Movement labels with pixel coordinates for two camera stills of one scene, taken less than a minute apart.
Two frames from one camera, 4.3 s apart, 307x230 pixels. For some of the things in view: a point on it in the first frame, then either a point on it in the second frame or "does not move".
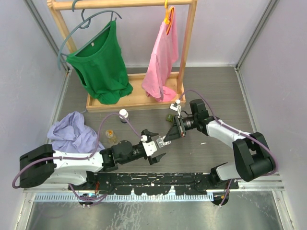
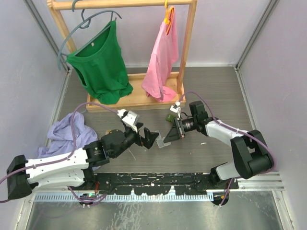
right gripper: (174, 132) does not move
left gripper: (154, 159) to (149, 136)
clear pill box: (160, 142) does not move
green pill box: (169, 117) does not move
